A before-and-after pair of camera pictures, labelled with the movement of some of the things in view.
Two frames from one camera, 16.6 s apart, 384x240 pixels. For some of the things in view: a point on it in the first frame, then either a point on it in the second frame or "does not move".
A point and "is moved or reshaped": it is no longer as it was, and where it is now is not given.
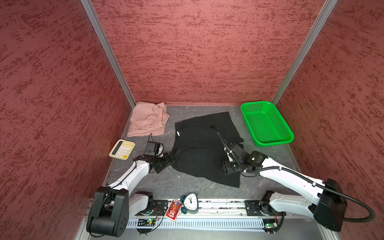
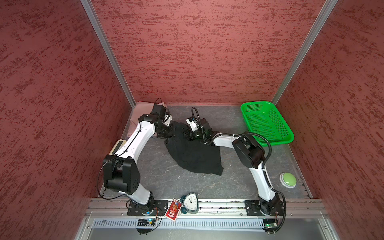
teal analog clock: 190,203 does not move
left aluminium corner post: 95,21 does not move
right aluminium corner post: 325,13 does not move
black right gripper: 227,168 → 190,136
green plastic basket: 266,125 does not move
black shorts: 198,150 is moved or reshaped
